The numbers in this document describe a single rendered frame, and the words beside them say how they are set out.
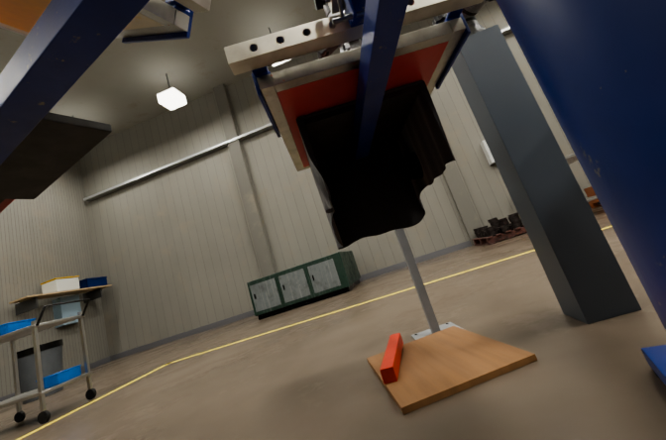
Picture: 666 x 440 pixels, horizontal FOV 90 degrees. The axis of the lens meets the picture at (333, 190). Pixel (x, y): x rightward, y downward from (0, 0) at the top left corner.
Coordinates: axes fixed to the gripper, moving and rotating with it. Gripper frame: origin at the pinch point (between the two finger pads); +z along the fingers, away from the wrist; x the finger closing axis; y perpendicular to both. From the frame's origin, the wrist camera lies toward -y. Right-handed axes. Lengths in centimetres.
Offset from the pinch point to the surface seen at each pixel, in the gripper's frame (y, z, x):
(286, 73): -21.1, 3.4, -18.4
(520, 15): -9, 45, -82
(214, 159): -247, -296, 706
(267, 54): -24.4, 1.7, -26.2
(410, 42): 13.5, 4.8, -18.4
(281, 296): -136, 75, 507
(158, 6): -45, -12, -34
